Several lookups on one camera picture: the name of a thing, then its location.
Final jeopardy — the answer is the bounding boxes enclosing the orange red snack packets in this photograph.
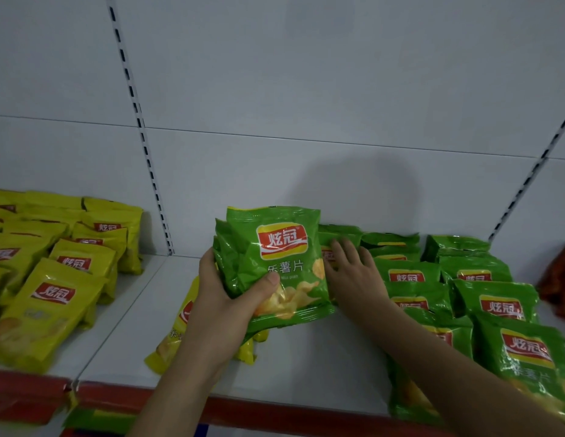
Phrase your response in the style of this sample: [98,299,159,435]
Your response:
[536,243,565,321]

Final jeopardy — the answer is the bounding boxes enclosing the person's left hand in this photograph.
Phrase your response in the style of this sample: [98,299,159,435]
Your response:
[182,248,281,365]

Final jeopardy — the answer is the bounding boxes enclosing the person's right hand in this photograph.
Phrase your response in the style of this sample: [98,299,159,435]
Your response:
[323,238,393,324]

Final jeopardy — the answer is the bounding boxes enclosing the red shelf edge rail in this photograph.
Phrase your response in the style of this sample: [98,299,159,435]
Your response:
[0,368,73,425]
[74,381,454,437]

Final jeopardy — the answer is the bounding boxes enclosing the pile of green packets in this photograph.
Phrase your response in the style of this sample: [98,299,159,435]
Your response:
[317,224,565,427]

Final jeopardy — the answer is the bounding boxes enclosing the green shelf tag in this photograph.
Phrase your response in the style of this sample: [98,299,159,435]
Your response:
[63,406,138,436]

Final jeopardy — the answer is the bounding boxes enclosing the person's left forearm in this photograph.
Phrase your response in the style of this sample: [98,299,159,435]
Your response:
[128,350,242,437]

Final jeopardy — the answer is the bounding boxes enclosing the green potato chip bag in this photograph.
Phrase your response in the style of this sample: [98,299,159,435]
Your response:
[225,205,336,334]
[212,218,243,299]

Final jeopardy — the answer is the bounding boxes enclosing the slotted white shelf upright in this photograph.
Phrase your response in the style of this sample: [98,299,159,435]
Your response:
[488,106,565,242]
[105,0,175,256]

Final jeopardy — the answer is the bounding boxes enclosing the person's right forearm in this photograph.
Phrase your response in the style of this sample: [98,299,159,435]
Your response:
[353,305,565,437]

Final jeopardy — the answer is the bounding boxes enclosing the pile of yellow packets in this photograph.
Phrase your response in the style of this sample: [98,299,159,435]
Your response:
[0,188,145,375]

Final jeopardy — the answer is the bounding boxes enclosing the yellow potato chip bag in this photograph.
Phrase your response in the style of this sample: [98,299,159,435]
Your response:
[144,276,270,375]

